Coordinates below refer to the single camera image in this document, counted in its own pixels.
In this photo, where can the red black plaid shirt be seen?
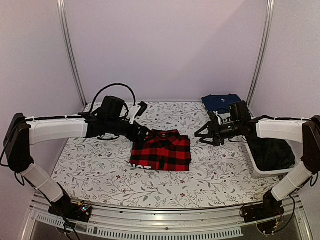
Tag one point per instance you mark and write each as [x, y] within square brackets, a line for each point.
[162, 151]

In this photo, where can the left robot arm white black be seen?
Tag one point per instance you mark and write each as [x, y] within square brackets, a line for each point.
[113, 117]

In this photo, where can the left aluminium frame post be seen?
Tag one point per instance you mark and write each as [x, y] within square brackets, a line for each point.
[62, 12]

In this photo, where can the dark green plaid garment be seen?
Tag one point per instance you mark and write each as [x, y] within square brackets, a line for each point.
[271, 154]

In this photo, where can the right aluminium frame post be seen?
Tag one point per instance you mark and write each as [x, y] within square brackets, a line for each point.
[270, 6]

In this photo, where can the aluminium frame post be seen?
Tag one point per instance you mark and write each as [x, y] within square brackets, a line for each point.
[270, 6]
[62, 12]

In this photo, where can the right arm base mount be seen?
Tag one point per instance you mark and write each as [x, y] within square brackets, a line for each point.
[269, 208]

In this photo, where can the folded navy blue shirt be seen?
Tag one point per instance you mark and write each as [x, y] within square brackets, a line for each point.
[220, 104]

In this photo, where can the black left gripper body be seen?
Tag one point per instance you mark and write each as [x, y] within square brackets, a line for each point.
[131, 135]

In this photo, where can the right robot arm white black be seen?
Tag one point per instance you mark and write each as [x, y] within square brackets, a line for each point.
[305, 131]

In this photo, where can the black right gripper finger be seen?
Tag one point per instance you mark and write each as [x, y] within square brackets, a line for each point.
[209, 140]
[205, 131]

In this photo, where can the aluminium front rail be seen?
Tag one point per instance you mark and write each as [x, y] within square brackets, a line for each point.
[109, 222]

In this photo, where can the floral patterned table cloth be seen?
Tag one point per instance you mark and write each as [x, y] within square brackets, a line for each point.
[99, 171]

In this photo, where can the white plastic laundry basket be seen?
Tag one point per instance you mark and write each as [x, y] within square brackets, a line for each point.
[257, 174]

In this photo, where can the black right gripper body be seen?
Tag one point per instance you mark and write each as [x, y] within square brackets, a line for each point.
[218, 137]

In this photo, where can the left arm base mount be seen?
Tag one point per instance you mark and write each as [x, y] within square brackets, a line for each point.
[65, 208]

